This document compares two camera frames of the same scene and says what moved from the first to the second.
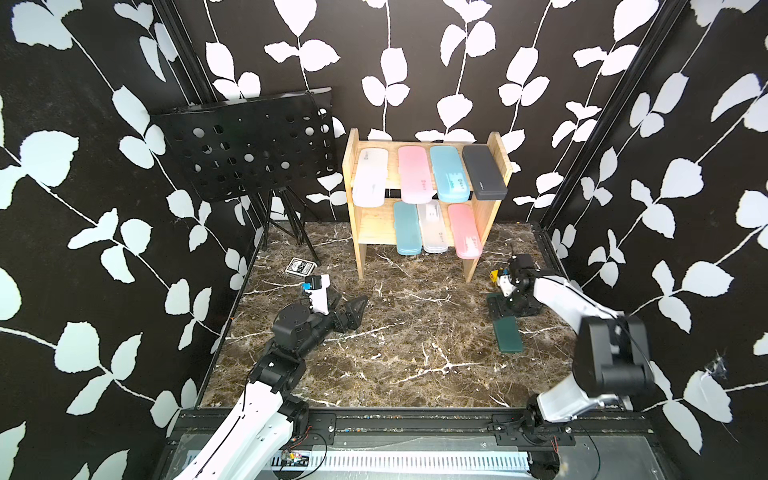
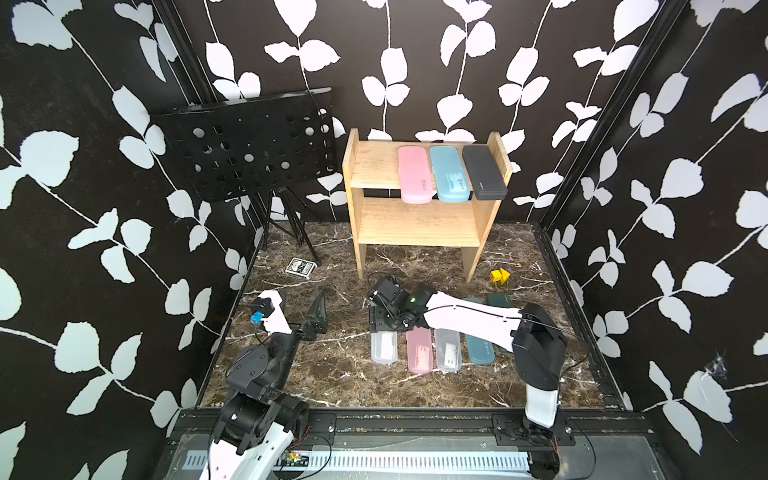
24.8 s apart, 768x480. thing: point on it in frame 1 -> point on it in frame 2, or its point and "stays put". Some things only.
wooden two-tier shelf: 425,192 stays put
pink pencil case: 416,180 stays put
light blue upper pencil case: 450,175 stays put
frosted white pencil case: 370,177 -> 384,347
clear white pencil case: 433,228 -> 448,349
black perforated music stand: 253,148 stays put
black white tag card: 301,267 stays put
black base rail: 190,429 stays put
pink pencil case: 466,235 -> 419,350
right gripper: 502,308 -> 375,320
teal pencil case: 407,229 -> 480,352
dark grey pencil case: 484,174 stays put
